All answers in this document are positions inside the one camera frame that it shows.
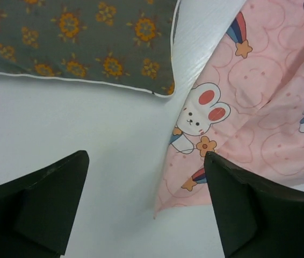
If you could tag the grey pillow with orange flowers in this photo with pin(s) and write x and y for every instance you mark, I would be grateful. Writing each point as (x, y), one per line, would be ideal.
(125, 44)

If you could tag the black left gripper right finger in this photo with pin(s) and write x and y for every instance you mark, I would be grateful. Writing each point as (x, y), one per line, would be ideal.
(256, 217)

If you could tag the pink bunny print pillowcase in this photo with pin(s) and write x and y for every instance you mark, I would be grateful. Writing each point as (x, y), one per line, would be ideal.
(247, 105)

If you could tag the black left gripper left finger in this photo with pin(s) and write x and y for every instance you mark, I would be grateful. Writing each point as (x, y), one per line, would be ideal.
(37, 211)

